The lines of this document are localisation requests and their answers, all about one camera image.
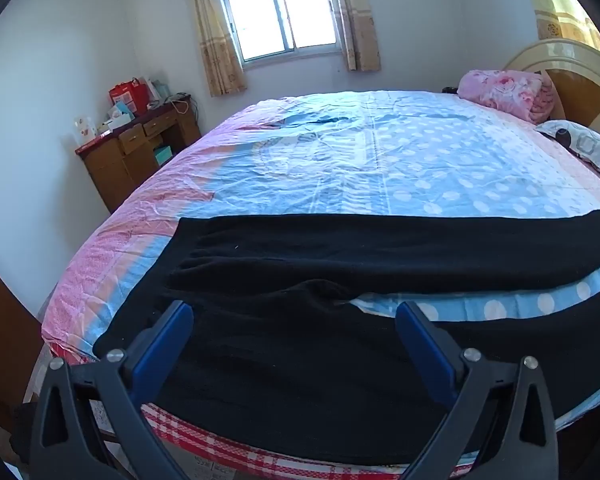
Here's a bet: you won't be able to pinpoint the black pants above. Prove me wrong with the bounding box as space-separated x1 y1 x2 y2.
93 211 600 465

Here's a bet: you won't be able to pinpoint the brown wooden door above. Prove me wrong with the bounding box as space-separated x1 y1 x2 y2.
0 278 43 431

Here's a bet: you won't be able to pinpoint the wooden desk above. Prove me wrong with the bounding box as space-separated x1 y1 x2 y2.
76 93 201 212

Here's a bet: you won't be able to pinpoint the teal box under desk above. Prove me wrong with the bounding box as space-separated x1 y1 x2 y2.
154 145 173 167

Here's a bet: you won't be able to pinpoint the white floral kettle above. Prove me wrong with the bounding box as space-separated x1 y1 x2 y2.
74 115 97 146

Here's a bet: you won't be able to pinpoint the red gift bag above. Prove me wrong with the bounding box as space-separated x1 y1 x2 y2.
109 78 149 115

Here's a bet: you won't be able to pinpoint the polka dot pillow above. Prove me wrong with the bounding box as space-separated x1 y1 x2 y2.
535 119 600 175

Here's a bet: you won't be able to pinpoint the blue pink bed sheet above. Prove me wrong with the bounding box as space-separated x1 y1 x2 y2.
40 89 600 480

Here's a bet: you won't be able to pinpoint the left beige curtain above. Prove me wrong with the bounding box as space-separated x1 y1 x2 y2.
193 0 247 98

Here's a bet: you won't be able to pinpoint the beige curtain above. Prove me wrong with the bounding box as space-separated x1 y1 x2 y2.
334 0 381 72
193 0 247 98

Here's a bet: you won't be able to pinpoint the pink folded blanket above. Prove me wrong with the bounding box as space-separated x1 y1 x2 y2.
457 70 559 125

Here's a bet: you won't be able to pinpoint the wooden headboard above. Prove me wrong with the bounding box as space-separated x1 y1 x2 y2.
505 38 600 134

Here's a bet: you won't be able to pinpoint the window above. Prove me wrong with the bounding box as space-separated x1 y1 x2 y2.
222 0 339 64

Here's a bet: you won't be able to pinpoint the yellow side curtain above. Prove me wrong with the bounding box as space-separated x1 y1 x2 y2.
532 0 600 52

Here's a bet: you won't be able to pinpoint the right beige curtain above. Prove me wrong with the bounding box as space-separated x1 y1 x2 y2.
334 0 381 72

